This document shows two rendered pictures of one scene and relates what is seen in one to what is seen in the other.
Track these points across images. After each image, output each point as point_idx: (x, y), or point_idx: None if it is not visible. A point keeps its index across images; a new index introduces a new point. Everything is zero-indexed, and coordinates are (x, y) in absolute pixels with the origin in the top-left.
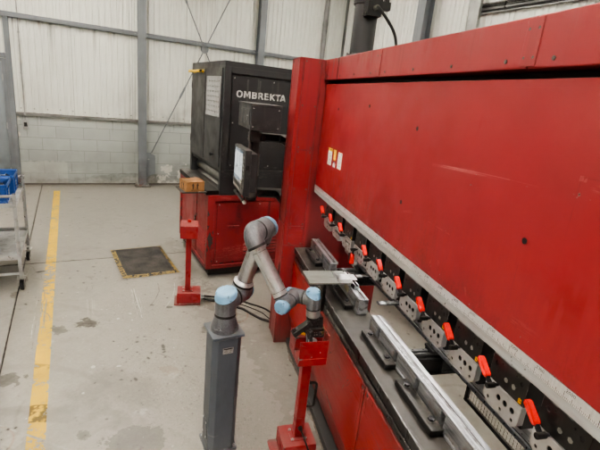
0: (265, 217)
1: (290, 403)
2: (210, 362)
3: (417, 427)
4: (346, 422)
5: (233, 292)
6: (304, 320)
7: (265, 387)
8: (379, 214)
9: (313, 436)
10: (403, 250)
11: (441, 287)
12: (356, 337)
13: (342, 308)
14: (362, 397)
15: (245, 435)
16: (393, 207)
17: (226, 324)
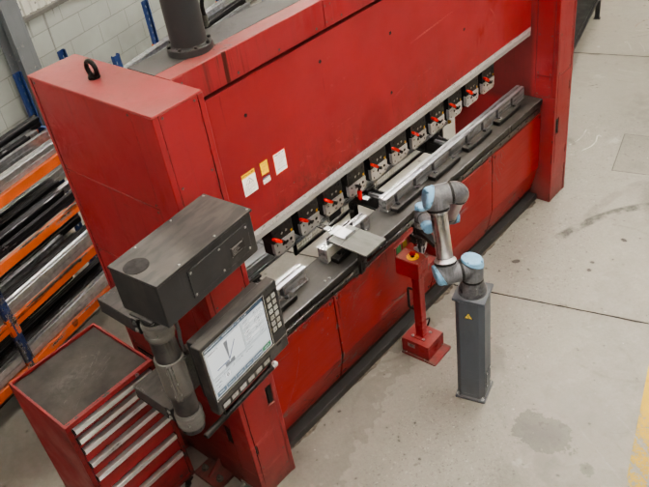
0: (434, 186)
1: (377, 384)
2: (490, 313)
3: (459, 164)
4: None
5: (468, 252)
6: (424, 235)
7: (378, 414)
8: (372, 126)
9: (395, 348)
10: (404, 117)
11: (436, 97)
12: (404, 213)
13: None
14: None
15: (446, 381)
16: (384, 104)
17: None
